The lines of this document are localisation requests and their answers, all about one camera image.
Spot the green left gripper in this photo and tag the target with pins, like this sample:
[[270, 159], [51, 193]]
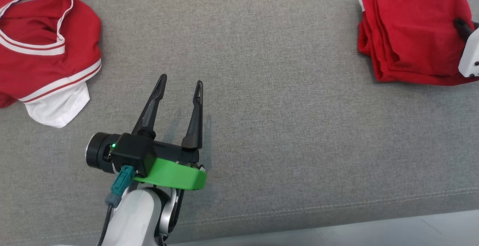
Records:
[[176, 175]]

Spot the red Bulls 23 jersey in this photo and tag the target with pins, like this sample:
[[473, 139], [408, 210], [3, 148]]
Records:
[[37, 66]]

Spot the red shorts white trim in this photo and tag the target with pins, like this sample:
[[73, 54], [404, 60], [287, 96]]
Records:
[[411, 33]]

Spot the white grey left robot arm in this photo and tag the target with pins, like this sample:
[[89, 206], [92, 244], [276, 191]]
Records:
[[134, 220]]

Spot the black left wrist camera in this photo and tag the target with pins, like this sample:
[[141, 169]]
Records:
[[133, 152]]

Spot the grey fabric sofa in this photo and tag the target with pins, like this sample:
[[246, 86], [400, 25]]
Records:
[[262, 107]]

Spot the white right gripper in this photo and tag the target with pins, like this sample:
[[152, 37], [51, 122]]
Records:
[[471, 59]]

